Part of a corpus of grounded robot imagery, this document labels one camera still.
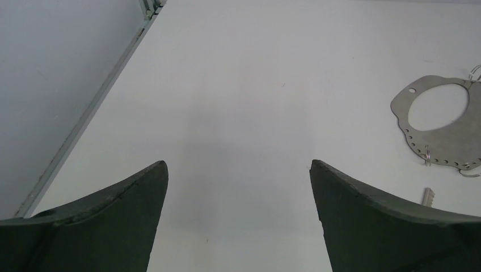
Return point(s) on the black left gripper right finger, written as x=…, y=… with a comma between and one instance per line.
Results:
x=368, y=229

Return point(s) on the aluminium frame rail left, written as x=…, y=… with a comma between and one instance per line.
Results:
x=150, y=10

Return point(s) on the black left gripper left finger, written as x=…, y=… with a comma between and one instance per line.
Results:
x=112, y=229

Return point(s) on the silver key with blue head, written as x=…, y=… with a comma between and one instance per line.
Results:
x=428, y=197

